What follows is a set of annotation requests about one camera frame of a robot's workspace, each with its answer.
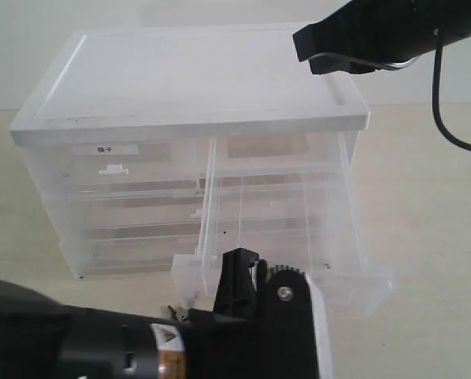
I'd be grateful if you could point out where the key bunch with blue fob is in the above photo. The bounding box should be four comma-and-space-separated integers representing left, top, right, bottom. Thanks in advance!
160, 305, 189, 322

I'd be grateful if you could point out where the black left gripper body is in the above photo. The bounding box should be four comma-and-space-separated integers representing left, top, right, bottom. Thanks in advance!
182, 248, 319, 378

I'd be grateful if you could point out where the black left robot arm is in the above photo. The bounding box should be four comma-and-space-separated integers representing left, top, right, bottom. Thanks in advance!
0, 248, 333, 378

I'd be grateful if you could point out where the middle wide clear drawer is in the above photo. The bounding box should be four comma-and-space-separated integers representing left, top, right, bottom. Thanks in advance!
43, 193, 204, 239

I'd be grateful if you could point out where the bottom wide clear drawer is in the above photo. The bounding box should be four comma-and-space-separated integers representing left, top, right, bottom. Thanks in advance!
59, 235, 198, 280

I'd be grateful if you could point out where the white translucent drawer cabinet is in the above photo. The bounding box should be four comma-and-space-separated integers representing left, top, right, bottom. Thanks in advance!
9, 29, 371, 281

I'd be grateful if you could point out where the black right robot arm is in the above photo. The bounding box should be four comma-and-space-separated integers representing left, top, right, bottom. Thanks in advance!
293, 0, 471, 75

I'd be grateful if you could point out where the wide clear drawer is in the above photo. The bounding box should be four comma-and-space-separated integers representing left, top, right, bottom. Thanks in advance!
43, 193, 204, 239
59, 235, 198, 280

